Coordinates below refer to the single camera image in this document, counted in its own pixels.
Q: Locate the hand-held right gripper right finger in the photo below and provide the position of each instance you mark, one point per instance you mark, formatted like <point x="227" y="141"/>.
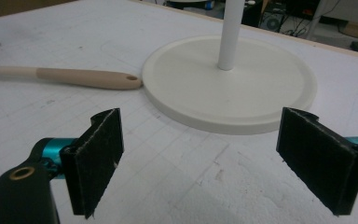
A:
<point x="320" y="161"/>

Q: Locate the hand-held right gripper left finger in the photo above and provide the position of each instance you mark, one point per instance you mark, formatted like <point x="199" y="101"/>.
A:
<point x="93" y="161"/>

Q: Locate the white round-base stand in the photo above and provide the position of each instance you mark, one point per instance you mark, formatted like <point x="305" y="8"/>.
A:
<point x="230" y="90"/>

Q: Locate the white metal stand leg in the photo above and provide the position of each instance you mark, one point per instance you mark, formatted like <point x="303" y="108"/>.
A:
<point x="318" y="15"/>

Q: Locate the black computer case with fan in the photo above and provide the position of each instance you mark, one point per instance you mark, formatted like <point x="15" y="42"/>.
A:
<point x="272" y="18"/>

